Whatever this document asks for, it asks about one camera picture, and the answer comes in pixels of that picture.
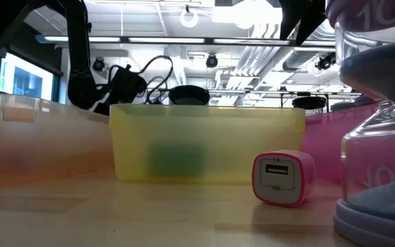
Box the silver ventilation duct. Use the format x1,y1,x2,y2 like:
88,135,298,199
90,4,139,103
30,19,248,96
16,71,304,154
281,20,338,73

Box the white ceiling pipes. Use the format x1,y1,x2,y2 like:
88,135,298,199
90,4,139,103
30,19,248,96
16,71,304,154
217,20,293,104

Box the white ring lamp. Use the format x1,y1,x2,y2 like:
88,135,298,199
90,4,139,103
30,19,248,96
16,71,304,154
179,6,200,29

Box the long ceiling light bar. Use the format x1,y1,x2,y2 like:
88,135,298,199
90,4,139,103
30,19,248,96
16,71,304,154
35,34,337,47

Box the lavender sand hourglass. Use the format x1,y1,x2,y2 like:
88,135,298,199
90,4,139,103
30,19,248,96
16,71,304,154
354,94,379,106
324,0,395,247

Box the room window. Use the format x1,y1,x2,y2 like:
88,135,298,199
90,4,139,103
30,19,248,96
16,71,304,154
0,51,55,102

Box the red white USB charger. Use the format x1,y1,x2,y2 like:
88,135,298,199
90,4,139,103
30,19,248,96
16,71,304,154
252,150,316,209

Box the teal-capped sand hourglass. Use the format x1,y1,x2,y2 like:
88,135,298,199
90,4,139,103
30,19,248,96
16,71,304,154
330,101,359,112

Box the orange translucent plastic bin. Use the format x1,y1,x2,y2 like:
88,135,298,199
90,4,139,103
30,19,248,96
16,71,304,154
0,93,116,188

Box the black ceiling spotlight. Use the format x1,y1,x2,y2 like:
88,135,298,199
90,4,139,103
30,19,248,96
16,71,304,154
205,54,219,69
92,57,106,72
315,51,337,71

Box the red translucent plastic bin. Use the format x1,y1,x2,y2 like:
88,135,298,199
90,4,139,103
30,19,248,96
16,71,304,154
300,102,381,183

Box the yellow translucent plastic bin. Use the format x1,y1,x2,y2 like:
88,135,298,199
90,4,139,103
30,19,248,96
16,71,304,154
109,103,307,184

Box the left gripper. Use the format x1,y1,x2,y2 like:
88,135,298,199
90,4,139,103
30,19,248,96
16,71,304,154
93,64,149,117

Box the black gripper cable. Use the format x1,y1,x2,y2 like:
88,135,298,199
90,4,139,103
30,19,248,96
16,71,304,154
137,54,175,105

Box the teal rectangular item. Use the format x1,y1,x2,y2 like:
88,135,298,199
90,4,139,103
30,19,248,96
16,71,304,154
148,142,208,178

